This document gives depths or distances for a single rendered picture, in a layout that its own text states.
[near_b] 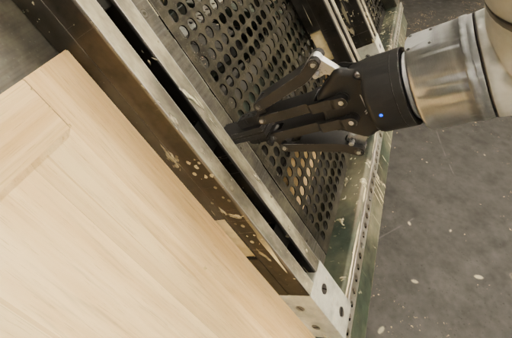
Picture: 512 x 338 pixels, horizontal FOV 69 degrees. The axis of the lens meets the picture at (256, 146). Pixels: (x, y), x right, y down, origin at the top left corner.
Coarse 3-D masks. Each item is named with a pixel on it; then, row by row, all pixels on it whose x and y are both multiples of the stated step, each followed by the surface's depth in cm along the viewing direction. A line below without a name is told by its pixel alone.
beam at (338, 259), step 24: (384, 24) 147; (384, 48) 131; (384, 144) 103; (360, 168) 89; (384, 168) 99; (360, 192) 83; (384, 192) 95; (336, 216) 81; (360, 216) 79; (336, 240) 76; (336, 264) 71; (360, 288) 72; (360, 312) 70; (360, 336) 68
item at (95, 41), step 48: (48, 0) 33; (96, 0) 34; (96, 48) 35; (144, 48) 38; (144, 96) 38; (192, 96) 42; (192, 144) 40; (192, 192) 46; (240, 192) 45; (288, 240) 53; (288, 288) 54; (336, 288) 60; (336, 336) 59
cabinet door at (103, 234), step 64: (64, 64) 36; (0, 128) 31; (64, 128) 35; (128, 128) 41; (0, 192) 30; (64, 192) 34; (128, 192) 39; (0, 256) 29; (64, 256) 33; (128, 256) 38; (192, 256) 44; (0, 320) 28; (64, 320) 32; (128, 320) 36; (192, 320) 43; (256, 320) 51
